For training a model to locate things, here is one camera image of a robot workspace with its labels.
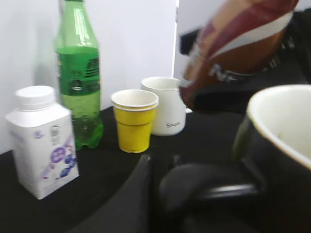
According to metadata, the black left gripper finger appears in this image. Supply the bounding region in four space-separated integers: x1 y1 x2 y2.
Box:
69 154 152 233

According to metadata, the black mug white inside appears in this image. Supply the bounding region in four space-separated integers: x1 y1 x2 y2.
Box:
159 84 311 233

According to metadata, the white ceramic mug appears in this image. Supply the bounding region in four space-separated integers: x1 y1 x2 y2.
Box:
141 77 186 136

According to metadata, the green sprite bottle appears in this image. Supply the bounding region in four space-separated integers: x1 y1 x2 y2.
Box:
54 0 104 150

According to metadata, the black tablecloth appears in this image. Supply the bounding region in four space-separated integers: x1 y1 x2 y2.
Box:
0 36 311 233

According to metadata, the yellow paper cup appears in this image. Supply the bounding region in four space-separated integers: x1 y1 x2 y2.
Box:
111 89 159 153

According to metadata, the white blueberry milk carton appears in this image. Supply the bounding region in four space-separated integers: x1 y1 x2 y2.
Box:
6 85 79 200

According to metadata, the brown coffee drink bottle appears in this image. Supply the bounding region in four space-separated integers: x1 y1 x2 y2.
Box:
179 0 298 112

